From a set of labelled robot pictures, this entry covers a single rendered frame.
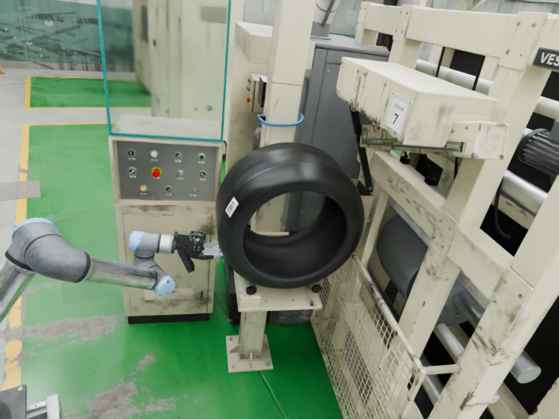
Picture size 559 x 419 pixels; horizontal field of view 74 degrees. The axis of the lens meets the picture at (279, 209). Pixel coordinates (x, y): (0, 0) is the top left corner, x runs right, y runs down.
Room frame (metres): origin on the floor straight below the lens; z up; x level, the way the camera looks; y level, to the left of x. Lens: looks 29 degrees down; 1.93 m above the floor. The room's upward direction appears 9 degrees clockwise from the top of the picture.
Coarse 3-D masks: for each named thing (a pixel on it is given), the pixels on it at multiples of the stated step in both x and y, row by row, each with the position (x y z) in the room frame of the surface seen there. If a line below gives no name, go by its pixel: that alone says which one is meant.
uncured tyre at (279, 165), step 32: (256, 160) 1.27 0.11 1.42; (288, 160) 1.22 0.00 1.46; (320, 160) 1.26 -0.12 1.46; (224, 192) 1.23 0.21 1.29; (256, 192) 1.13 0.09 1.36; (288, 192) 1.15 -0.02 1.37; (320, 192) 1.18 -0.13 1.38; (352, 192) 1.24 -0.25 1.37; (224, 224) 1.13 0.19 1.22; (320, 224) 1.49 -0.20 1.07; (352, 224) 1.22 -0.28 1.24; (224, 256) 1.16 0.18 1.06; (256, 256) 1.37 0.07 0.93; (288, 256) 1.42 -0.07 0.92; (320, 256) 1.37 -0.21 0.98
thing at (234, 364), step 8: (232, 336) 1.72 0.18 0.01; (264, 336) 1.74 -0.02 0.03; (232, 344) 1.65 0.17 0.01; (264, 344) 1.69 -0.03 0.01; (232, 352) 1.59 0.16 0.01; (264, 352) 1.62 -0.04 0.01; (232, 360) 1.53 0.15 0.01; (240, 360) 1.54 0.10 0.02; (248, 360) 1.55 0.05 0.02; (256, 360) 1.56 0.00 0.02; (264, 360) 1.57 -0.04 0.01; (232, 368) 1.47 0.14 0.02; (240, 368) 1.48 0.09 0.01; (248, 368) 1.49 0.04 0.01; (256, 368) 1.50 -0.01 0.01; (264, 368) 1.51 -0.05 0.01; (272, 368) 1.52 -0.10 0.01
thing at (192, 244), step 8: (176, 232) 1.19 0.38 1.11; (192, 232) 1.22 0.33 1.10; (200, 232) 1.23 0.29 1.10; (176, 240) 1.16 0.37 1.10; (184, 240) 1.17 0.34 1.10; (192, 240) 1.16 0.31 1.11; (200, 240) 1.19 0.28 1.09; (176, 248) 1.16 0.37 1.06; (184, 248) 1.17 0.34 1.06; (192, 248) 1.16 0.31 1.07; (200, 248) 1.18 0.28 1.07; (192, 256) 1.17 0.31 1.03
